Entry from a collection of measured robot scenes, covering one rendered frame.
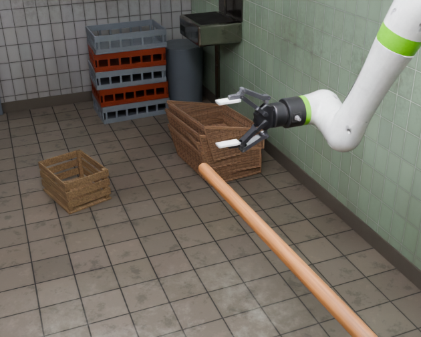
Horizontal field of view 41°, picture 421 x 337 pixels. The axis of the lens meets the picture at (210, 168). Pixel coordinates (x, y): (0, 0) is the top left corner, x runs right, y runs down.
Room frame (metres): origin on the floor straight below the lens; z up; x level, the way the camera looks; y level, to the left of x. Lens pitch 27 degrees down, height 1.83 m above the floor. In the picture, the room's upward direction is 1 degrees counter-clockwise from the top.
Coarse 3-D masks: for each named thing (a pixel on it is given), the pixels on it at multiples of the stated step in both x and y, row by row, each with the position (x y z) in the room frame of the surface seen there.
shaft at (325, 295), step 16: (208, 176) 1.19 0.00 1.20; (224, 192) 1.11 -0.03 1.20; (240, 208) 1.04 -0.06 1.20; (256, 224) 0.97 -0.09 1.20; (272, 240) 0.91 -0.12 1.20; (288, 256) 0.85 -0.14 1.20; (304, 272) 0.80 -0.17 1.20; (320, 288) 0.76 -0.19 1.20; (336, 304) 0.72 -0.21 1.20; (352, 320) 0.68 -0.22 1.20; (352, 336) 0.66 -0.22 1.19; (368, 336) 0.64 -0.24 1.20
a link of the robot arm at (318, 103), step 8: (304, 96) 1.60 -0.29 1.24; (312, 96) 1.60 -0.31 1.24; (320, 96) 1.60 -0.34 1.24; (328, 96) 1.60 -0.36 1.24; (336, 96) 1.62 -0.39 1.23; (312, 104) 1.58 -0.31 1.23; (320, 104) 1.58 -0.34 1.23; (328, 104) 1.57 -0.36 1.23; (336, 104) 1.57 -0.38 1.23; (312, 112) 1.57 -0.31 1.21; (320, 112) 1.56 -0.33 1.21; (328, 112) 1.55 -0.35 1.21; (312, 120) 1.57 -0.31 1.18; (320, 120) 1.55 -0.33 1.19
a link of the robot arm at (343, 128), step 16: (384, 48) 1.41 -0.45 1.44; (368, 64) 1.45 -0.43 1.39; (384, 64) 1.41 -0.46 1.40; (400, 64) 1.40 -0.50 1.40; (368, 80) 1.44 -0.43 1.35; (384, 80) 1.42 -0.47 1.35; (352, 96) 1.47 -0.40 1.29; (368, 96) 1.44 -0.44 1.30; (384, 96) 1.45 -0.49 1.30; (336, 112) 1.53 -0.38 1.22; (352, 112) 1.46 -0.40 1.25; (368, 112) 1.45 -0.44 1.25; (320, 128) 1.55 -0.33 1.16; (336, 128) 1.48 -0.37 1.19; (352, 128) 1.46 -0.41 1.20; (336, 144) 1.47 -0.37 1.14; (352, 144) 1.46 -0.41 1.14
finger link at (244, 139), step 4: (260, 124) 1.54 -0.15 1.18; (264, 124) 1.54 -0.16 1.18; (252, 128) 1.55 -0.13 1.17; (256, 128) 1.54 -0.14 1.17; (260, 128) 1.53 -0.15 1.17; (248, 132) 1.54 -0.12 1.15; (252, 132) 1.53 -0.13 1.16; (256, 132) 1.54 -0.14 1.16; (244, 136) 1.54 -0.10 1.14; (248, 136) 1.53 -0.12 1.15; (252, 136) 1.53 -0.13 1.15; (240, 140) 1.54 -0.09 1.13; (244, 140) 1.52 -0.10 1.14; (248, 140) 1.53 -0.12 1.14; (240, 144) 1.52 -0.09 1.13; (244, 144) 1.52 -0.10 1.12
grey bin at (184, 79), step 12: (168, 48) 4.75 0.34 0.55; (180, 48) 4.74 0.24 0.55; (192, 48) 4.74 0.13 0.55; (168, 60) 4.74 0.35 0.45; (180, 60) 4.71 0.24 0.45; (192, 60) 4.73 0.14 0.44; (168, 72) 4.75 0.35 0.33; (180, 72) 4.71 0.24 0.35; (192, 72) 4.74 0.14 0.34; (168, 84) 4.77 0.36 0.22; (180, 84) 4.71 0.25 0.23; (192, 84) 4.74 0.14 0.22; (180, 96) 4.72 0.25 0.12; (192, 96) 4.74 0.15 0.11
